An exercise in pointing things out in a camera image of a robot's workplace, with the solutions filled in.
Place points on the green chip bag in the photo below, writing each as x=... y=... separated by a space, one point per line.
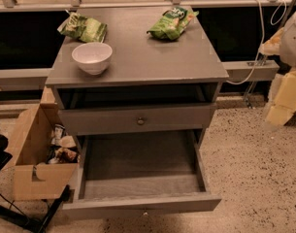
x=82 y=28
x=172 y=23

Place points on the snack packages in box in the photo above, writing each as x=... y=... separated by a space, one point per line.
x=62 y=148

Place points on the green chip bag left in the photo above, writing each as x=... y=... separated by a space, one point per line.
x=82 y=28

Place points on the open cardboard box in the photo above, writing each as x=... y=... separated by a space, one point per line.
x=29 y=145

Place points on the white ceramic bowl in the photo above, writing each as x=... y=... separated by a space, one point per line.
x=93 y=58

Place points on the metal railing frame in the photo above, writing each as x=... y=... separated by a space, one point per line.
x=147 y=0

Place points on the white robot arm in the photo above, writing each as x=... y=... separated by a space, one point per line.
x=283 y=44

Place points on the grey drawer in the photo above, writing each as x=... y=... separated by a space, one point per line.
x=137 y=119
x=140 y=174

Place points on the black stand base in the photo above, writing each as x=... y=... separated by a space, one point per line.
x=19 y=218

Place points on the green chip bag right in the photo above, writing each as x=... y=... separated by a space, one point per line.
x=172 y=23

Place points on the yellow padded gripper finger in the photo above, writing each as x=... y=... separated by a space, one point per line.
x=284 y=103

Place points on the grey wooden drawer cabinet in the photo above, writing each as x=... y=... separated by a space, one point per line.
x=143 y=71

